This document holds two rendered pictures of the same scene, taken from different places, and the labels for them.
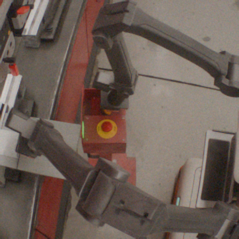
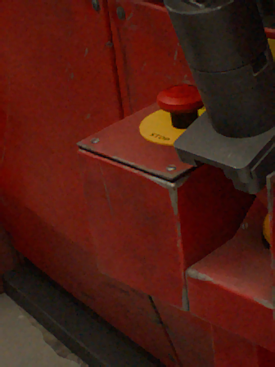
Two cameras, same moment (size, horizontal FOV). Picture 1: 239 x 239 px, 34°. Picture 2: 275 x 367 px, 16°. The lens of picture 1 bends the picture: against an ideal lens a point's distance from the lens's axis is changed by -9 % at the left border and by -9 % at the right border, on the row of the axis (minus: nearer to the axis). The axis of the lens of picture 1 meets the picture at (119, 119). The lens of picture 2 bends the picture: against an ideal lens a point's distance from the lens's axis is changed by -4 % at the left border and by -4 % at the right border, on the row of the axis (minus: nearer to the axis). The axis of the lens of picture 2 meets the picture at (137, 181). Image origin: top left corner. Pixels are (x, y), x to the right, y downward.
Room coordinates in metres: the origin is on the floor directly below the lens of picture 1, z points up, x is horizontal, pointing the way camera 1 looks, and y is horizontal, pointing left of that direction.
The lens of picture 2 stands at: (1.10, -0.42, 1.11)
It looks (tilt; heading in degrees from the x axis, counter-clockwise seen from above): 28 degrees down; 142
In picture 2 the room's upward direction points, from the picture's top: 8 degrees counter-clockwise
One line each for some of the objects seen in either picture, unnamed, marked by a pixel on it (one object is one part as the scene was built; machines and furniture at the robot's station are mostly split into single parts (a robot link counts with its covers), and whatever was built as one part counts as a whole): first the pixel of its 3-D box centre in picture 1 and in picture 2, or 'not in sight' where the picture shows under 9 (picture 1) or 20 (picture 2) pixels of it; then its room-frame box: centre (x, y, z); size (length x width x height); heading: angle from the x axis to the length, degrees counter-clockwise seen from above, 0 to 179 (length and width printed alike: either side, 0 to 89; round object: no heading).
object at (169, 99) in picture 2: (106, 127); (183, 111); (0.57, 0.04, 0.79); 0.04 x 0.04 x 0.04
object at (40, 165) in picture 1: (35, 145); not in sight; (0.42, 0.26, 1.00); 0.26 x 0.18 x 0.01; 83
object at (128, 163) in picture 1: (112, 172); not in sight; (0.61, 0.02, 0.06); 0.25 x 0.20 x 0.12; 92
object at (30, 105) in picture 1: (19, 140); not in sight; (0.47, 0.34, 0.89); 0.30 x 0.05 x 0.03; 173
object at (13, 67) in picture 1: (11, 66); not in sight; (0.58, 0.32, 1.20); 0.04 x 0.02 x 0.10; 83
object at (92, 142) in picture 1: (104, 120); (241, 169); (0.61, 0.05, 0.75); 0.20 x 0.16 x 0.18; 2
